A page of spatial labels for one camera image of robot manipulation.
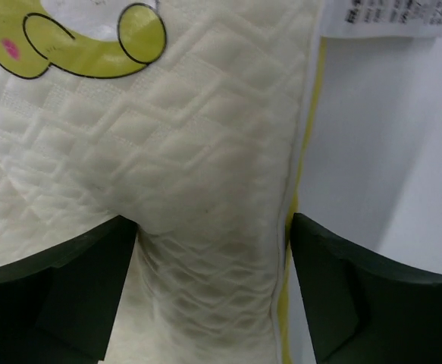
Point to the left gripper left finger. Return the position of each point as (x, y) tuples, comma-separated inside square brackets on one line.
[(59, 305)]

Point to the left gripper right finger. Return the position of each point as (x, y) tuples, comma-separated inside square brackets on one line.
[(362, 307)]

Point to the cream quilted pillow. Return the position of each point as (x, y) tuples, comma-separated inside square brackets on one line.
[(185, 117)]

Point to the white pillow care label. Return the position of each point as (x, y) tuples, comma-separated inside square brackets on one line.
[(363, 19)]

